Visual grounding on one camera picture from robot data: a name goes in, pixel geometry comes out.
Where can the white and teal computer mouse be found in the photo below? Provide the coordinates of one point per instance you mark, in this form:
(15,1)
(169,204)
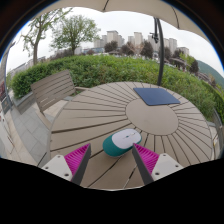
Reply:
(121,141)

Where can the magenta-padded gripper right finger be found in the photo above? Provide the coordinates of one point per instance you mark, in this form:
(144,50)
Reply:
(146,158)

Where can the beige parasol canopy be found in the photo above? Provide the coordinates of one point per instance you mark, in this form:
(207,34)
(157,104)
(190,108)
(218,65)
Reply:
(133,6)

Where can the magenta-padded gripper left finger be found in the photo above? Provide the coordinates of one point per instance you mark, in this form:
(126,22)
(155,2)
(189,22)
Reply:
(77,158)

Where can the beige slatted outdoor chair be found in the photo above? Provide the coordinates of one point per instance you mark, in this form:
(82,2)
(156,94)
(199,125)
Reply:
(53,88)

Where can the blue rectangular mouse pad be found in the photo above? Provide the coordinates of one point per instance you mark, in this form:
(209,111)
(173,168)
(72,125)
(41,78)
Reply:
(156,96)

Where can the thin leaning tree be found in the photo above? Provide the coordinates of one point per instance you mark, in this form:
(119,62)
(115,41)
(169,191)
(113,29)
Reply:
(35,50)

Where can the dark curved parasol pole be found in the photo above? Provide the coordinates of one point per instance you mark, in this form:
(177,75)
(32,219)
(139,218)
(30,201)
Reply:
(162,60)

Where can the round leafy tree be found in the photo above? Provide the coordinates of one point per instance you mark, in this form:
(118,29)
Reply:
(74,31)

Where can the group of high-rise buildings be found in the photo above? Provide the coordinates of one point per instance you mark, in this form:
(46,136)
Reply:
(112,36)

